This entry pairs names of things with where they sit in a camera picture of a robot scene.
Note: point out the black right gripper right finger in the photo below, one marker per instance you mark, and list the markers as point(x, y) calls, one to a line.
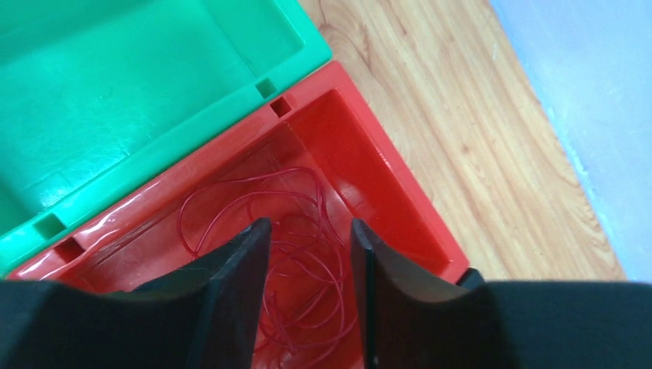
point(410, 318)

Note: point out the green plastic bin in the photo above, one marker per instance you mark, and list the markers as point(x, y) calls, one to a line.
point(99, 97)

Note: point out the black plastic bin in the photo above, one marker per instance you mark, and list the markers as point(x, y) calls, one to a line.
point(471, 279)

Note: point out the red plastic bin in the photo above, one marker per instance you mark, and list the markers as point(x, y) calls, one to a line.
point(311, 161)

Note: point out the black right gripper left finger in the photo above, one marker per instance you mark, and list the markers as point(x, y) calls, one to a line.
point(202, 315)

